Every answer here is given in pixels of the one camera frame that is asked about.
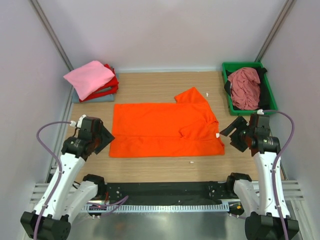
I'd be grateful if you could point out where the orange t shirt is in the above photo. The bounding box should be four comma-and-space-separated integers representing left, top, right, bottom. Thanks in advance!
109, 87, 225, 158

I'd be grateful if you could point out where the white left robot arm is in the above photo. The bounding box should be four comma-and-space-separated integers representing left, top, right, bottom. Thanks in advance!
20, 115, 115, 240

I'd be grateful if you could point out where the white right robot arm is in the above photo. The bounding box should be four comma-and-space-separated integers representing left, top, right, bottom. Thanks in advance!
220, 109, 300, 240

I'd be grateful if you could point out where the black shirt in bin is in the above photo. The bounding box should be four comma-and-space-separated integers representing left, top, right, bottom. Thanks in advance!
224, 66, 270, 111

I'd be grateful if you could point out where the grey folded shirt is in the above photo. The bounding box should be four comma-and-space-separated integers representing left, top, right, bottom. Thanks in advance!
71, 75, 119, 104

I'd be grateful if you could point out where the dusty pink crumpled shirt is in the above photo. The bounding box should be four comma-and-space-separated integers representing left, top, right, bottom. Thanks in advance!
227, 67, 261, 111

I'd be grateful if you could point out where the red folded shirt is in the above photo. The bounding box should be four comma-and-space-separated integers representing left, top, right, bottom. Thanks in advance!
77, 64, 119, 103

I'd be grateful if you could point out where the pink folded shirt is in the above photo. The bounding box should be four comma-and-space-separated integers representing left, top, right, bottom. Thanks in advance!
63, 60, 115, 101

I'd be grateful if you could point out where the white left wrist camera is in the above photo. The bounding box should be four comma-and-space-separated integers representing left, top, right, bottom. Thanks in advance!
69, 114, 87, 129

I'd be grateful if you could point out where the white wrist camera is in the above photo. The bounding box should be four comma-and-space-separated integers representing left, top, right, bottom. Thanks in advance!
69, 114, 87, 129
256, 109, 265, 115

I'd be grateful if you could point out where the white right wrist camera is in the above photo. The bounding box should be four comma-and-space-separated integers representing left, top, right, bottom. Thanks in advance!
256, 109, 265, 115

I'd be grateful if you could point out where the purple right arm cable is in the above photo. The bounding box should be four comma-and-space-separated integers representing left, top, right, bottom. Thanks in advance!
229, 109, 296, 240

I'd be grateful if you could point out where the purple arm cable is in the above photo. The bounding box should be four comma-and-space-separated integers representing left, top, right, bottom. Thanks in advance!
33, 120, 130, 240
229, 109, 296, 240

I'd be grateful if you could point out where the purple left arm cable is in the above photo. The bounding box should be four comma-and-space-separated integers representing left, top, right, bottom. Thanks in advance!
33, 120, 130, 240

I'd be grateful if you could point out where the white slotted cable duct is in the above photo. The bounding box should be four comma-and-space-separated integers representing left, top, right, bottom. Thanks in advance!
79, 202, 230, 214

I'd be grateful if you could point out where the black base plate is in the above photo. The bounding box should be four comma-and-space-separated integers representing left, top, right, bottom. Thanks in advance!
92, 181, 238, 206

